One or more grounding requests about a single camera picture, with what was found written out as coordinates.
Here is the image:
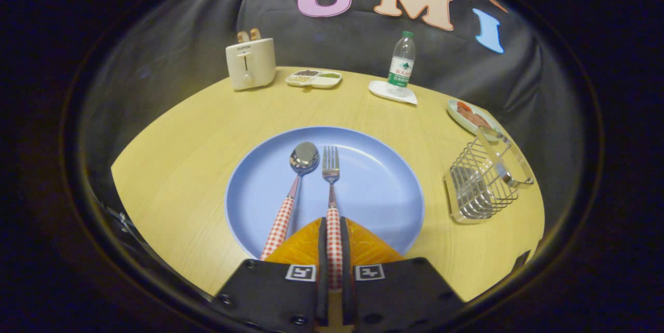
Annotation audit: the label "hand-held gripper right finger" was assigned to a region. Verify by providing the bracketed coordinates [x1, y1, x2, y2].
[340, 216, 465, 333]

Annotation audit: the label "metal wire cutlery basket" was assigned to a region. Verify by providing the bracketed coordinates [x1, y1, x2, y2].
[444, 127, 535, 225]

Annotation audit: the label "blue round plate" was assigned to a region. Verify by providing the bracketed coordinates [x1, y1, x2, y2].
[225, 126, 425, 261]

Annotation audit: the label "clear plastic water bottle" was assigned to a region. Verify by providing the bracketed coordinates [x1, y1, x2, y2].
[386, 31, 417, 96]

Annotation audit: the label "white square coaster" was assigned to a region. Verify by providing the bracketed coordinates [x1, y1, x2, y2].
[368, 80, 418, 105]

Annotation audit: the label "white divided condiment dish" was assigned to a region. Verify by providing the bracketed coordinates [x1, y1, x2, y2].
[285, 69, 342, 89]

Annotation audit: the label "cream toaster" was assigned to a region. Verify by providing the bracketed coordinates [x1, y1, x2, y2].
[225, 37, 277, 91]

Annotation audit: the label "checkered handle spoon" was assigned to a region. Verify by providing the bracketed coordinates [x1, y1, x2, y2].
[259, 141, 320, 261]

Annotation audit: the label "red meat slices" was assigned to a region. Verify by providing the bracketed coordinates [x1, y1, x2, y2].
[456, 101, 491, 129]

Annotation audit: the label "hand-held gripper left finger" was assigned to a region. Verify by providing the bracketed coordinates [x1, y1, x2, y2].
[212, 216, 328, 333]

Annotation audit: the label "white plate with food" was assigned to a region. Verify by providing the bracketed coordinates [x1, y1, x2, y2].
[447, 99, 503, 142]

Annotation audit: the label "checkered handle fork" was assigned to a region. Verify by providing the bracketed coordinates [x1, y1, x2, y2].
[322, 146, 344, 292]

